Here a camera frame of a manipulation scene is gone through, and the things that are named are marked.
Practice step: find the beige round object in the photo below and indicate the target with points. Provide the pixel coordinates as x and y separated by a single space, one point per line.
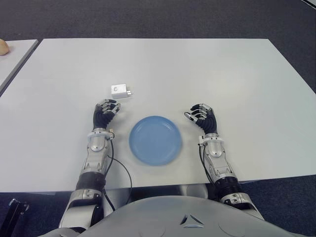
3 47

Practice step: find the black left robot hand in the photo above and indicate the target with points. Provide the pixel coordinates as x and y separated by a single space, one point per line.
102 118

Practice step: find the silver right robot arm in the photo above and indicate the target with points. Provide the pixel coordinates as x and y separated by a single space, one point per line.
218 160

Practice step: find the white charger cube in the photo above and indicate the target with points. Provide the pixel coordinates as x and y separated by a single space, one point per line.
118 91

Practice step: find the blue round plate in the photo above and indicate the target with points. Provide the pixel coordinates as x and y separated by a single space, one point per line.
155 140

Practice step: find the black metal stand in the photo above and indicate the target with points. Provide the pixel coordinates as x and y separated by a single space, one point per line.
13 212

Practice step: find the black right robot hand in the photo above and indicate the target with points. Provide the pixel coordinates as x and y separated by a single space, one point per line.
208 122

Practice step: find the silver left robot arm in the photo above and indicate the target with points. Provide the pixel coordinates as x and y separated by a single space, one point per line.
95 158

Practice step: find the grey robot torso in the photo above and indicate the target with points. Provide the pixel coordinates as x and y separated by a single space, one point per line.
192 217

